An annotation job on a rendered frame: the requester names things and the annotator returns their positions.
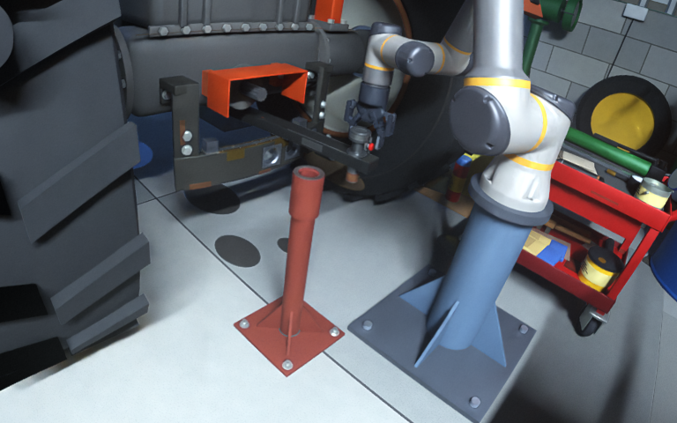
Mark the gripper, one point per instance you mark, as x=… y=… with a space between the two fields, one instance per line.
x=372 y=96

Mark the grey clevis hitch pin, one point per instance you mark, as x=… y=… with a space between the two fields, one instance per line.
x=359 y=140

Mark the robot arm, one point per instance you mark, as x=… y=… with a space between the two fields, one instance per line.
x=502 y=117

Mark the dark grey drawbar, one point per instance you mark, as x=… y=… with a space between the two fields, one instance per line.
x=309 y=140

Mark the red holder tube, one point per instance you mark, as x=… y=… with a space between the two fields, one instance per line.
x=297 y=251

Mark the grey and orange tractor body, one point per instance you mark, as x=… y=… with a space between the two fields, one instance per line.
x=157 y=70

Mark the red yellow blue can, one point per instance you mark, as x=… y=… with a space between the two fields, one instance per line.
x=458 y=184

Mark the orange shaft guard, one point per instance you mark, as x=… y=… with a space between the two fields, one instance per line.
x=221 y=87

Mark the tan box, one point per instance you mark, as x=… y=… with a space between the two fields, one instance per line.
x=534 y=240

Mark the green pipe fitting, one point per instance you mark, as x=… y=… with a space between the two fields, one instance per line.
x=554 y=17

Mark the blue cloth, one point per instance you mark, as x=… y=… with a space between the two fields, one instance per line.
x=553 y=254

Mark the green roll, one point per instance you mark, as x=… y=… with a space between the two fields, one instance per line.
x=604 y=150

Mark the red tool cart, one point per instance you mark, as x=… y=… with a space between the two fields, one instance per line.
x=595 y=192

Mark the black tyre yellow rim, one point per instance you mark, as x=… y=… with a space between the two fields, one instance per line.
x=624 y=114

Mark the yellow and black tin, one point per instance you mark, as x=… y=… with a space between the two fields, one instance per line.
x=596 y=271

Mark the cream tin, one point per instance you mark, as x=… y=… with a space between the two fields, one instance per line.
x=654 y=194

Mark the large black lugged tyre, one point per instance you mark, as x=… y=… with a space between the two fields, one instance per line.
x=40 y=192

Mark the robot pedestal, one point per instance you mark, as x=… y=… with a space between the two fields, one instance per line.
x=467 y=292

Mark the grey wall box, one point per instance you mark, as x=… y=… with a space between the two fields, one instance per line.
x=635 y=12

